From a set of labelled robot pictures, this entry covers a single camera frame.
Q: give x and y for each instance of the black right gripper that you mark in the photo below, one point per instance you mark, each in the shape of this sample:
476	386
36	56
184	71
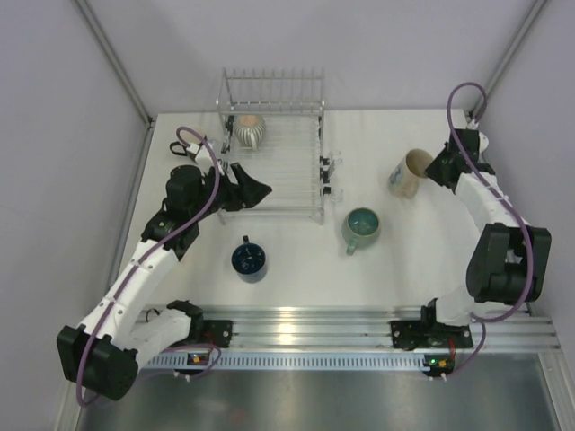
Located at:
432	169

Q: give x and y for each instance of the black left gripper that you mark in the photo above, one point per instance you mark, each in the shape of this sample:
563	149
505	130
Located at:
248	192

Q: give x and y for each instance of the tall cream painted mug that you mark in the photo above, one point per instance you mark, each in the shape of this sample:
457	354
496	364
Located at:
405	179

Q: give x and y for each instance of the cream ribbed cup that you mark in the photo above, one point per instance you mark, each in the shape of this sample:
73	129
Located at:
249	130

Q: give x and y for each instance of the dark blue mug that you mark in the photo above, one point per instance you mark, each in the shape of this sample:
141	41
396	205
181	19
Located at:
249	261

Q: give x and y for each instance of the green ceramic mug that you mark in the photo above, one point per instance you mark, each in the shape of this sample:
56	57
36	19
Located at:
360	229

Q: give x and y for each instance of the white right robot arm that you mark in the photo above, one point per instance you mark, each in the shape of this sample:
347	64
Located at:
510	257

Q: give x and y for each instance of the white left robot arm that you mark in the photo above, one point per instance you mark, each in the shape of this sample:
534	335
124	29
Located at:
104	353

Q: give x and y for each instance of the clear acrylic dish rack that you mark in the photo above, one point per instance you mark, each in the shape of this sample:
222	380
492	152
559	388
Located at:
291	158

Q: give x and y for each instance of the black mug cream interior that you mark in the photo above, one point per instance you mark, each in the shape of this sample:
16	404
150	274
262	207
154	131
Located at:
185	136

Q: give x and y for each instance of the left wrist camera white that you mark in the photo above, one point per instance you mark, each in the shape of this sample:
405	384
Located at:
200	155

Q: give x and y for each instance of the aluminium mounting rail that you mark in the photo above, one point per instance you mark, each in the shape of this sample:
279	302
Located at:
320	328

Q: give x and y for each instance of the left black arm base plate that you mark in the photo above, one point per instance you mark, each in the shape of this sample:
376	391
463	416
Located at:
215	332

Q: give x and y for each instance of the grey slotted cable duct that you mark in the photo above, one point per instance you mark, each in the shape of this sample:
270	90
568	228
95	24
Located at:
235	361

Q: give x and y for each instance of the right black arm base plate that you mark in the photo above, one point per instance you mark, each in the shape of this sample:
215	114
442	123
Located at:
411	334

